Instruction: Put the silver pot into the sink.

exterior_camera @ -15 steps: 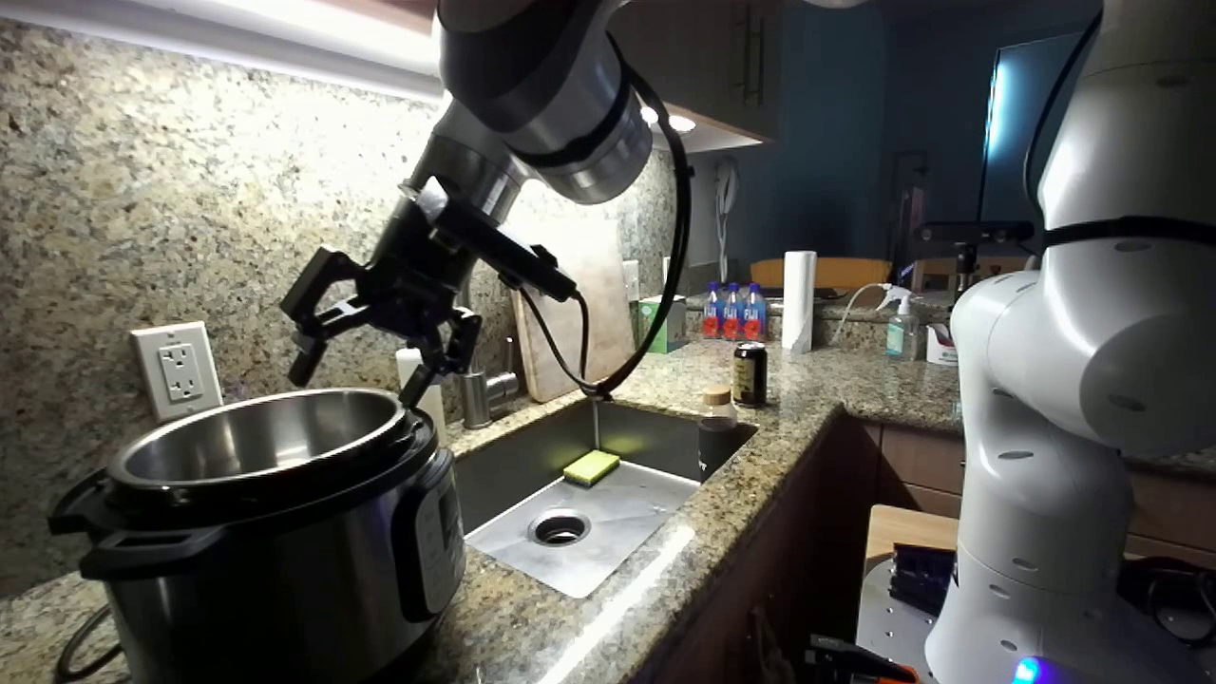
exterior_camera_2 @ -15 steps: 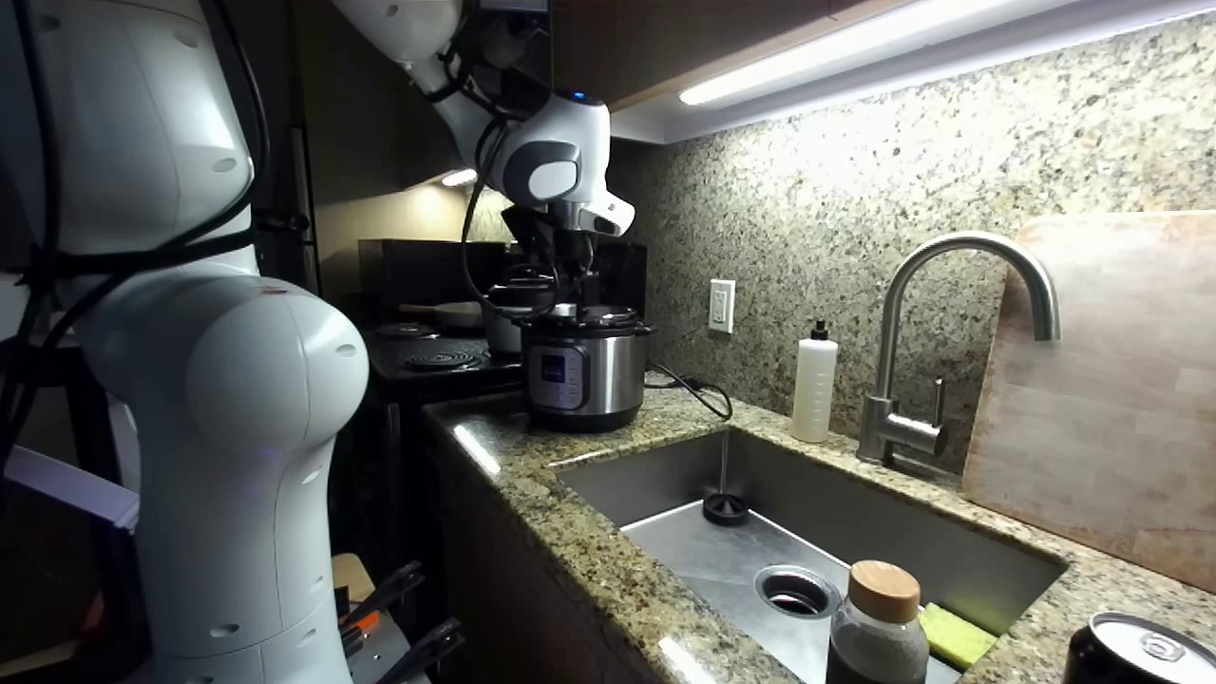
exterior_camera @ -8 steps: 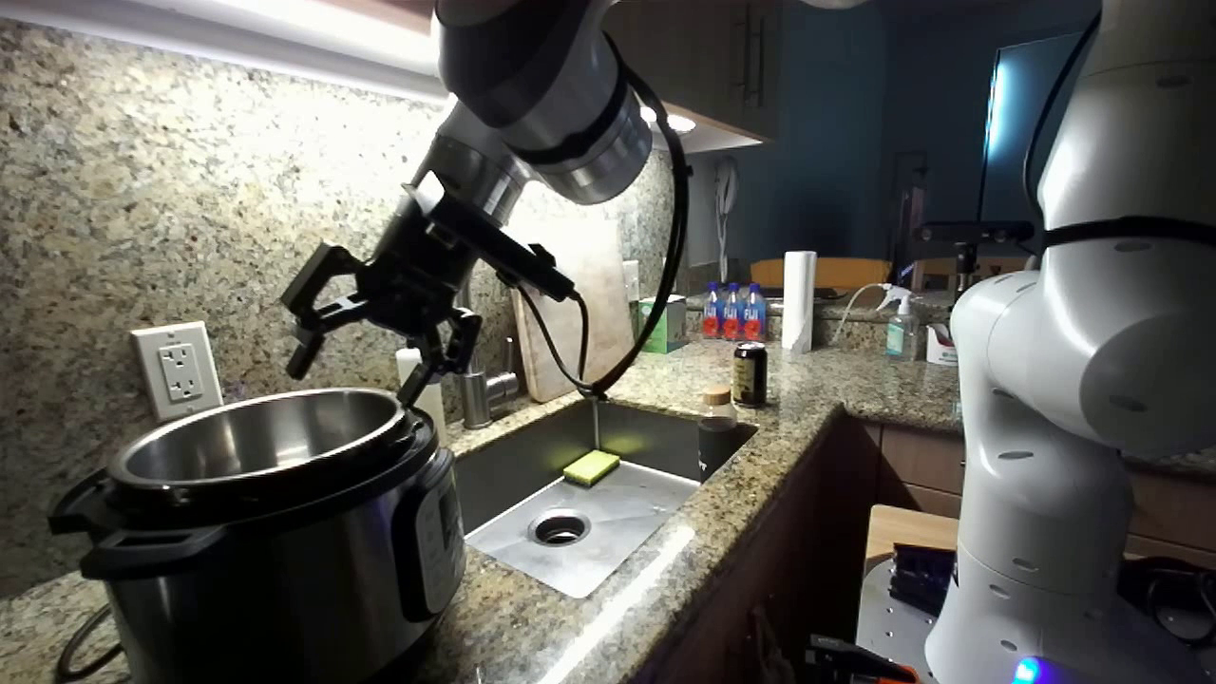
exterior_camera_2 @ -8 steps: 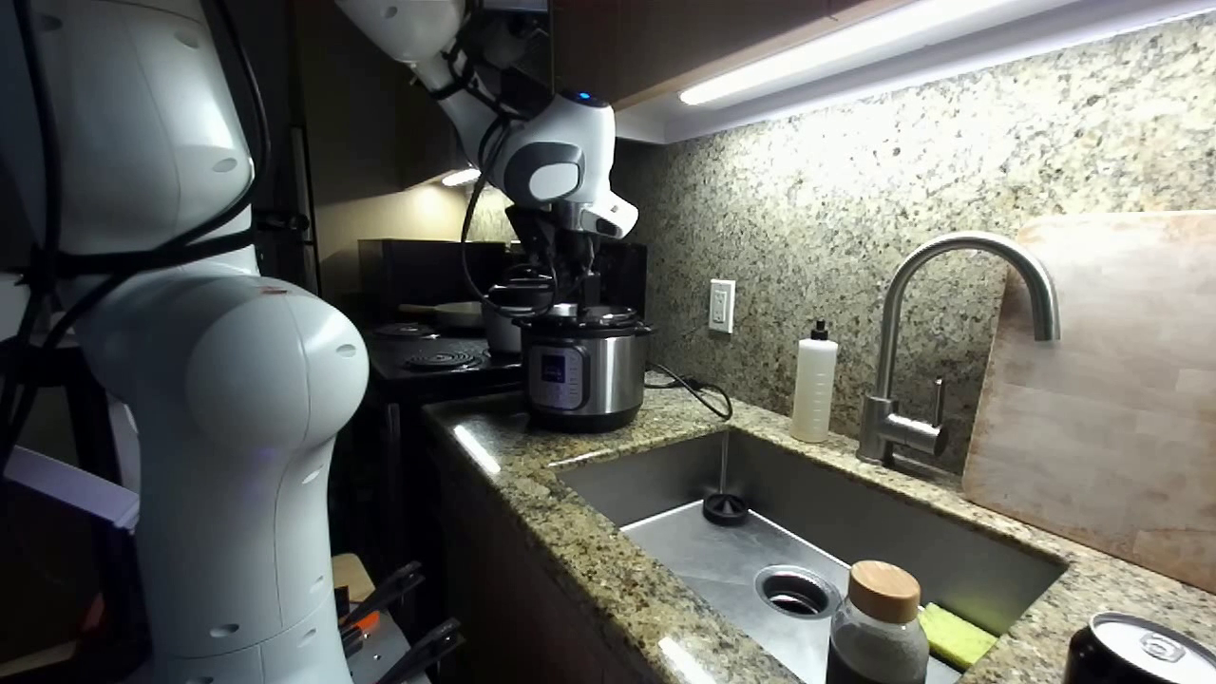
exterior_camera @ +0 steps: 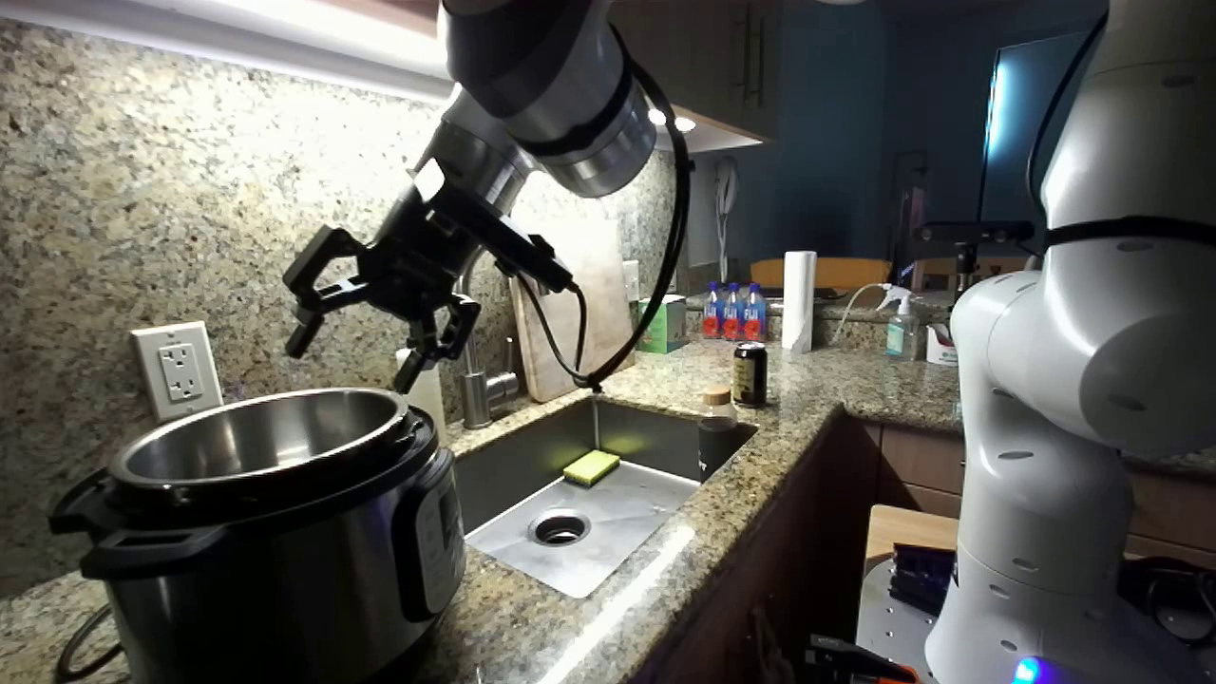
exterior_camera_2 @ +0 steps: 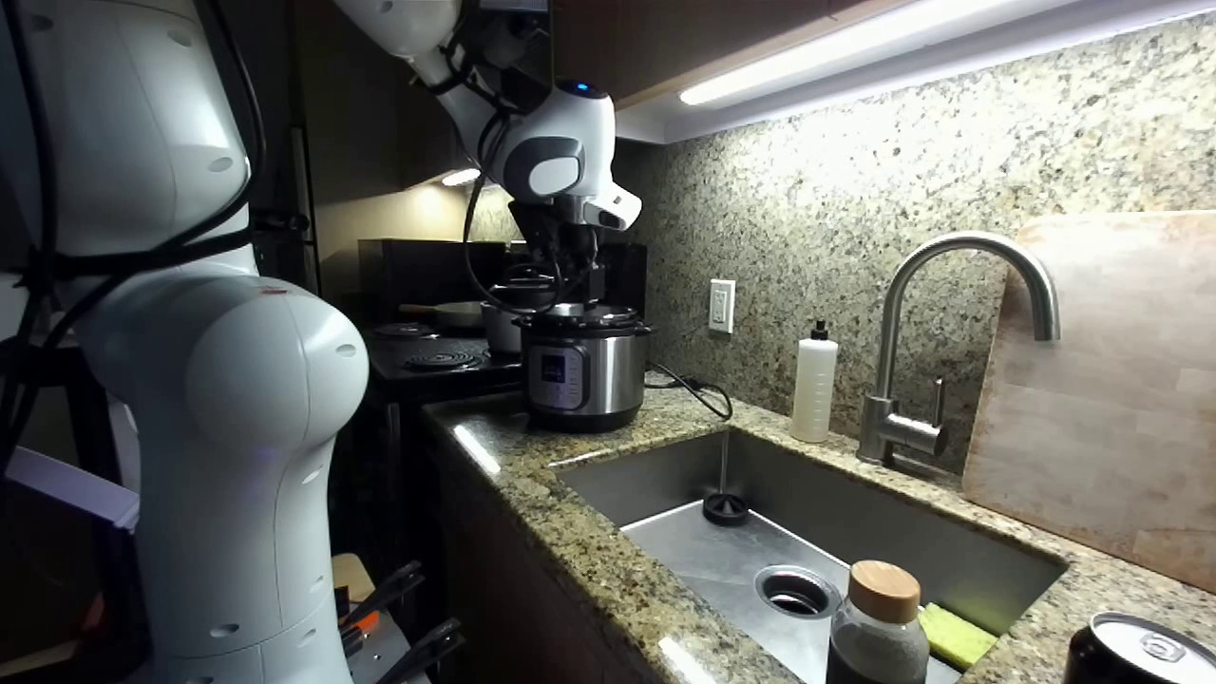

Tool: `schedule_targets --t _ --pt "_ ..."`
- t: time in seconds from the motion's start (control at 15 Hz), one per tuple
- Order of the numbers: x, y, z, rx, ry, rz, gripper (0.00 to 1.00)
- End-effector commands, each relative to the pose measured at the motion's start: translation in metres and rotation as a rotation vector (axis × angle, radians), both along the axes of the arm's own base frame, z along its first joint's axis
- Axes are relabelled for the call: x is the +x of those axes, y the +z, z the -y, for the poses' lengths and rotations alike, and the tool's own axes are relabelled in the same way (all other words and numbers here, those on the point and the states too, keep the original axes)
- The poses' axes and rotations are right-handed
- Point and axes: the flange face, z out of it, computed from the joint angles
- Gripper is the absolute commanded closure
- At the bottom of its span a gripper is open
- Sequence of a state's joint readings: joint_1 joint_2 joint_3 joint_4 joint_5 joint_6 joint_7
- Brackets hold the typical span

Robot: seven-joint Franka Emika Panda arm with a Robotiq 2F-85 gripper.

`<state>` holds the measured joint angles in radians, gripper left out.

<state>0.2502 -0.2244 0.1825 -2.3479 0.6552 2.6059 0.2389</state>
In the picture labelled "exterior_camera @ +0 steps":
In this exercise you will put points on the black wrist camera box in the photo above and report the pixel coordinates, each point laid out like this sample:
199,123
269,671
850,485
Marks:
534,260

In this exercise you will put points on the green sponge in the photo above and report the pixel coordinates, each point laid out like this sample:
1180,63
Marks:
592,469

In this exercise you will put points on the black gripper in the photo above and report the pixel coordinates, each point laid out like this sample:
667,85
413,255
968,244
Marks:
423,260

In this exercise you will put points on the blue red small bottle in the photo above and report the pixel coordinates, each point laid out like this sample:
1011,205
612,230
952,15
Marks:
732,312
758,312
713,312

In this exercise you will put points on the wooden cutting board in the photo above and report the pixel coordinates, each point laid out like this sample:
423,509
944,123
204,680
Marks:
546,361

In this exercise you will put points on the white wall outlet plate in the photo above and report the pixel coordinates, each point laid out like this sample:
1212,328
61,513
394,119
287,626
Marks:
178,371

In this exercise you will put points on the black silver pressure cooker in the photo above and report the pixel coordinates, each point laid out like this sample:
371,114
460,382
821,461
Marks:
290,584

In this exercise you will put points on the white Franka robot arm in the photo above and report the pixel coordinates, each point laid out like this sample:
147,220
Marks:
1090,382

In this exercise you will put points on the under-cabinet light strip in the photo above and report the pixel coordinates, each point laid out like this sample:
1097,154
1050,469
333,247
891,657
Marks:
254,40

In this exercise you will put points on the clear spray bottle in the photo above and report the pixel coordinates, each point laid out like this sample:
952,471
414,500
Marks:
902,332

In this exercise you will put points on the glass bottle with cork lid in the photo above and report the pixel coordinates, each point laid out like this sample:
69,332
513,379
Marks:
716,441

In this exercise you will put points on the white paper towel roll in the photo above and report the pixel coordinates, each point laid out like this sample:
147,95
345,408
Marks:
801,301

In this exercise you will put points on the dark upper kitchen cabinet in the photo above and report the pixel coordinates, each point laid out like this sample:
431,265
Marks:
707,63

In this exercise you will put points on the stainless steel sink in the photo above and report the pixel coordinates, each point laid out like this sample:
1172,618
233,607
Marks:
593,518

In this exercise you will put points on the green box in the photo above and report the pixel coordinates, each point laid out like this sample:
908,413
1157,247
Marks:
663,328

